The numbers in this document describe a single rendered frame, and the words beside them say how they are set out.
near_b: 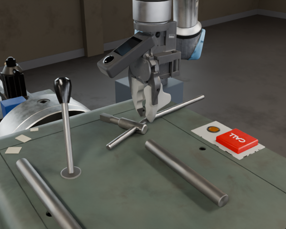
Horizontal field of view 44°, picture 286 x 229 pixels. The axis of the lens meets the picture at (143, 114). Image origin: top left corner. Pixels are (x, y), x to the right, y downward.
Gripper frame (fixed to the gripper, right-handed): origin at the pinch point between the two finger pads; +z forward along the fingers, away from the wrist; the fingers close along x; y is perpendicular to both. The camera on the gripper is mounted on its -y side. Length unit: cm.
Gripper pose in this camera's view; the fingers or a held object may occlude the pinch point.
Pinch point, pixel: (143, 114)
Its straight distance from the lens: 77.5
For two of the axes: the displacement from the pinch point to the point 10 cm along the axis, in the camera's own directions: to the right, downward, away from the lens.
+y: 8.2, -2.6, 5.2
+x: -5.8, -3.7, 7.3
